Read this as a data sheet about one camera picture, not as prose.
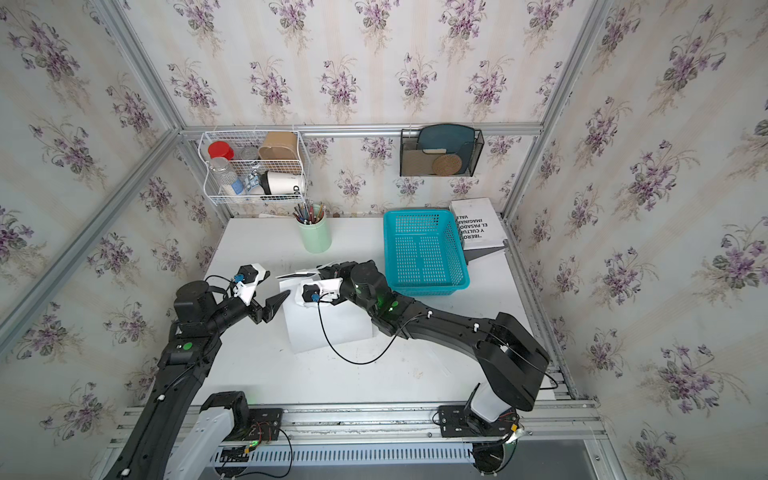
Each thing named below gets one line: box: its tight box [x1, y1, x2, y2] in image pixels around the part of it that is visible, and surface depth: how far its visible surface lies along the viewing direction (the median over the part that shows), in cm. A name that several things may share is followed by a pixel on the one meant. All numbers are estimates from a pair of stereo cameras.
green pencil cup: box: [295, 213, 332, 253], surface depth 105 cm
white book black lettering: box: [449, 197, 508, 251], surface depth 109 cm
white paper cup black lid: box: [260, 170, 305, 195], surface depth 95 cm
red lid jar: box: [208, 141, 235, 161], surface depth 94 cm
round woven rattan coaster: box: [432, 154, 462, 176], surface depth 98 cm
